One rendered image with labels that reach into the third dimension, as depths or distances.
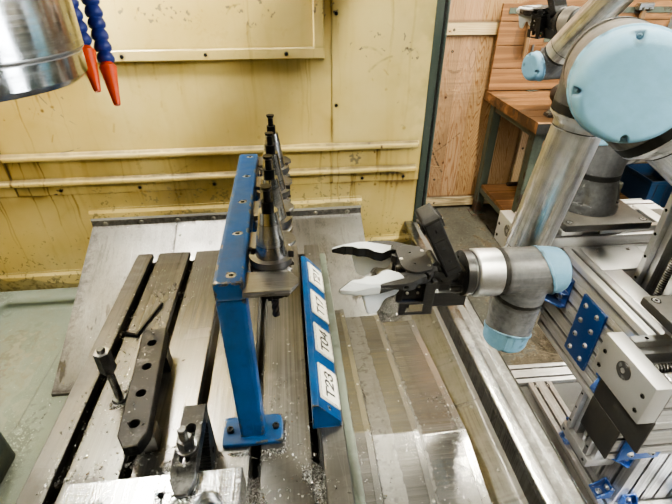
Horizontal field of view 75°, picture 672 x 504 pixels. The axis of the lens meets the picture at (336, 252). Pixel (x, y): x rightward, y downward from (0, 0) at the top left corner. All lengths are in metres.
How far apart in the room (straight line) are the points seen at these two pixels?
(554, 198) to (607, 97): 0.25
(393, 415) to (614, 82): 0.73
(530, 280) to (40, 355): 1.39
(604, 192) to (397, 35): 0.69
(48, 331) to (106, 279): 0.29
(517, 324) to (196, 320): 0.67
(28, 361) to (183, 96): 0.91
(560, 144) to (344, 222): 0.89
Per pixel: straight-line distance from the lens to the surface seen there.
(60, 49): 0.35
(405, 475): 0.95
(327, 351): 0.88
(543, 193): 0.79
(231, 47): 1.35
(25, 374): 1.59
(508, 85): 3.29
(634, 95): 0.59
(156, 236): 1.55
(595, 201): 1.27
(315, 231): 1.47
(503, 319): 0.77
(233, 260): 0.62
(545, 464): 0.97
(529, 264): 0.71
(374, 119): 1.42
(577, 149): 0.77
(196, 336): 1.00
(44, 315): 1.79
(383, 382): 1.08
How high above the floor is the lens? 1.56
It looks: 33 degrees down
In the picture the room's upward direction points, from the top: straight up
